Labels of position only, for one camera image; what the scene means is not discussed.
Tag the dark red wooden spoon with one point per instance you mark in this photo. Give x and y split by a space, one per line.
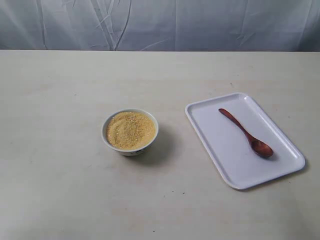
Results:
259 147

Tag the yellow-brown granular powder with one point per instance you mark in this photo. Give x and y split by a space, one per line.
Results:
130 130

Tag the white rectangular plastic tray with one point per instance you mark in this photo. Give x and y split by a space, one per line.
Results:
230 150

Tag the white ceramic bowl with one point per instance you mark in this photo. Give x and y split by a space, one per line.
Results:
133 152

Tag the white wrinkled backdrop curtain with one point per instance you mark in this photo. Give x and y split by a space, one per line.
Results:
160 25

